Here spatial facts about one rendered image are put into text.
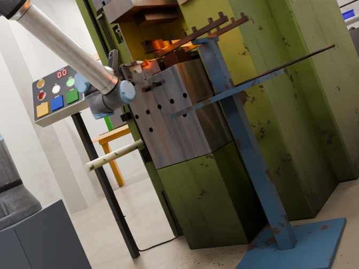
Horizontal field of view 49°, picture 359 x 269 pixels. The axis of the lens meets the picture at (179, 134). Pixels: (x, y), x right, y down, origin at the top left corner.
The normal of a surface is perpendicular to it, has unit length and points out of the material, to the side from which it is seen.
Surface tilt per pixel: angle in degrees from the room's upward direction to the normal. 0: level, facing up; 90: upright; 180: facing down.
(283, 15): 90
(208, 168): 90
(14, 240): 90
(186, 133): 90
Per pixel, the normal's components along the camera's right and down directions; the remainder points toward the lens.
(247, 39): 0.72, -0.26
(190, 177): -0.58, 0.28
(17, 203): 0.57, -0.57
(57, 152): -0.24, 0.15
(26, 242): 0.89, -0.36
